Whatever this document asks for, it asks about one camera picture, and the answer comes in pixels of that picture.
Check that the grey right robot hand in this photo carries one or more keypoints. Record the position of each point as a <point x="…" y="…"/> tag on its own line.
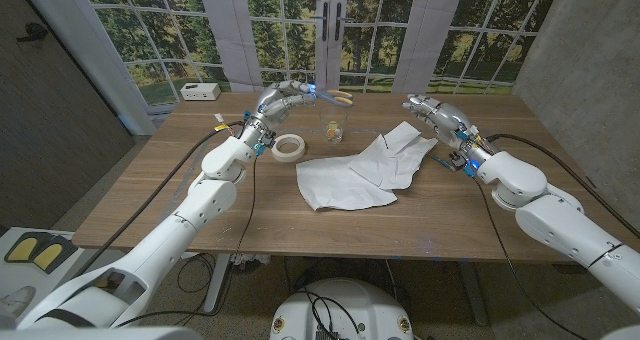
<point x="447" y="120"/>

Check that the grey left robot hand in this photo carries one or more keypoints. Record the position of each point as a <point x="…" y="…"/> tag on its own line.
<point x="272" y="105"/>

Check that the white masking tape roll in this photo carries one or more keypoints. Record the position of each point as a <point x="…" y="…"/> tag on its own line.
<point x="278" y="153"/>

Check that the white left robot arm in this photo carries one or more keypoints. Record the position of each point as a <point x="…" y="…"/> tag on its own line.
<point x="165" y="240"/>

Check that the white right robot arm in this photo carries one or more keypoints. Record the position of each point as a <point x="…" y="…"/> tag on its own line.
<point x="560" y="225"/>

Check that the clear drinking glass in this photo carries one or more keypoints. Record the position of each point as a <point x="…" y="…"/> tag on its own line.
<point x="334" y="117"/>

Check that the small yellow toy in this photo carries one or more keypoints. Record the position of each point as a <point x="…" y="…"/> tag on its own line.
<point x="333" y="128"/>

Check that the white cloth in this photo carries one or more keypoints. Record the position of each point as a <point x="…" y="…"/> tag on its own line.
<point x="395" y="165"/>

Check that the white socket box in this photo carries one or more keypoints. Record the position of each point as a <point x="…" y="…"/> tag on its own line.
<point x="200" y="91"/>

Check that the printed window backdrop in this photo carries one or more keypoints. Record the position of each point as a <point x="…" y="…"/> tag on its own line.
<point x="380" y="45"/>

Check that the crumpled white rag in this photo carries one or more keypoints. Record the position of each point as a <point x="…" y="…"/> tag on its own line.
<point x="247" y="261"/>

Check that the grey table leg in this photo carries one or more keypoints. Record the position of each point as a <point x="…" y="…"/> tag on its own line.
<point x="475" y="295"/>

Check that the white table leg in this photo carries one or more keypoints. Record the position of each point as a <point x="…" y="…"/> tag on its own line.
<point x="217" y="285"/>

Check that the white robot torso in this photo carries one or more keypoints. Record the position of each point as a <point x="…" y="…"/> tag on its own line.
<point x="360" y="305"/>

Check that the dark wooden door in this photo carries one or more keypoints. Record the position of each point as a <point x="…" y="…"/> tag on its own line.
<point x="50" y="120"/>

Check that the white floor platform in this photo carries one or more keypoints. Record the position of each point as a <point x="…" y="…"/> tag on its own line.
<point x="60" y="280"/>

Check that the black pedal with yellow pads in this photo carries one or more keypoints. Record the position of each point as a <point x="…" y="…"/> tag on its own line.
<point x="22" y="250"/>

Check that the white shoe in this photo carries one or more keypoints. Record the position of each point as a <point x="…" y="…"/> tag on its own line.
<point x="15" y="301"/>

